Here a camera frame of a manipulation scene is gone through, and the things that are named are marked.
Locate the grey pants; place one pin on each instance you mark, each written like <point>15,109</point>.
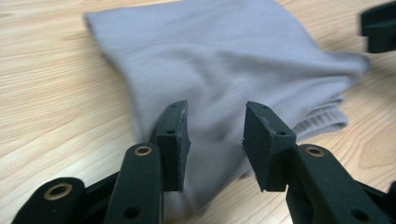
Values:
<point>218,62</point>

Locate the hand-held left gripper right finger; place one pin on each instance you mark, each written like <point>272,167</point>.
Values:
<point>267,149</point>

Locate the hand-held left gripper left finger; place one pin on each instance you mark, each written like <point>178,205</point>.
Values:
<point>172,149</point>

